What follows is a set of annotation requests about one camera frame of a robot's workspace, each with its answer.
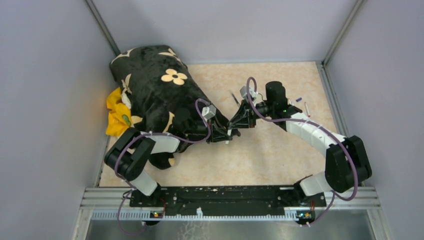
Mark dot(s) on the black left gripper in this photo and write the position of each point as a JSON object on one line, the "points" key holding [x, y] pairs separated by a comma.
{"points": [[214, 131]]}

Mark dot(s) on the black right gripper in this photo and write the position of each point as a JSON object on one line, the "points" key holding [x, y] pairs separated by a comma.
{"points": [[245, 118]]}

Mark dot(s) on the black gel pen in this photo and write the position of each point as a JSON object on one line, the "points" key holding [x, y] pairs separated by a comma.
{"points": [[235, 98]]}

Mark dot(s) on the white marker purple cap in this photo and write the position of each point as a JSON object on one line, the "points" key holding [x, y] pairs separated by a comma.
{"points": [[307, 109]]}

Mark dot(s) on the white marker black cap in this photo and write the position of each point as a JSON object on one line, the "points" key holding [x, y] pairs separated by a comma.
{"points": [[229, 136]]}

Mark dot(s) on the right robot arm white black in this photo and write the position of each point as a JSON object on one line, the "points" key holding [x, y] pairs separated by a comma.
{"points": [[346, 160]]}

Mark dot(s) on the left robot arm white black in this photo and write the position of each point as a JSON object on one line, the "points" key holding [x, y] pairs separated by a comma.
{"points": [[132, 151]]}

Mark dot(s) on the black floral plush blanket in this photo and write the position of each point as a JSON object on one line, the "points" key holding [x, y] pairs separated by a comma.
{"points": [[156, 86]]}

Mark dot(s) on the yellow cloth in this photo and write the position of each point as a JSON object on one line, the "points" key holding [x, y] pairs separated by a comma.
{"points": [[119, 115]]}

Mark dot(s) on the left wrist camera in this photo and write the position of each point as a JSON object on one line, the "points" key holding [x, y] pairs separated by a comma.
{"points": [[208, 112]]}

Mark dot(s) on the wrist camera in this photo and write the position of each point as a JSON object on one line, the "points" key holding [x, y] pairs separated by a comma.
{"points": [[244, 93], [208, 112]]}

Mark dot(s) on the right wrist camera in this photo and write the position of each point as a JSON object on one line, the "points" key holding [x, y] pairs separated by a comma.
{"points": [[244, 93]]}

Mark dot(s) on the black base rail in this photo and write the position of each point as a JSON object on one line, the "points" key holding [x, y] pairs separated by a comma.
{"points": [[226, 201]]}

